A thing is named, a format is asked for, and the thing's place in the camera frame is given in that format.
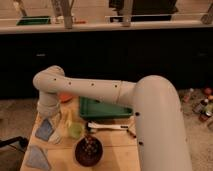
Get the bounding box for blue sponge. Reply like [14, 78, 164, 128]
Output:
[35, 119, 54, 141]

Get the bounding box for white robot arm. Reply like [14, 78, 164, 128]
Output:
[33, 65, 193, 171]

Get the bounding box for green plastic cup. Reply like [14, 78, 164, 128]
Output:
[68, 123, 83, 139]

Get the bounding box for yellow banana toy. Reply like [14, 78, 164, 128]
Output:
[66, 110, 73, 128]

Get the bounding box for orange bowl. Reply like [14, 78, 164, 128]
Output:
[58, 93, 73, 103]

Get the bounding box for green plastic tray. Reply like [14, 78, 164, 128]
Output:
[79, 97, 132, 120]

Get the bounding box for blue folded cloth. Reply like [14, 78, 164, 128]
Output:
[25, 145, 51, 171]

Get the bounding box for dark maroon bowl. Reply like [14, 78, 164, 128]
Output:
[75, 135, 103, 167]

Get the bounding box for green tray on counter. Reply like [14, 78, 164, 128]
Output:
[16, 16, 51, 26]

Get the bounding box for bottles on floor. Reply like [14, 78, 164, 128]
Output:
[182, 87, 213, 123]

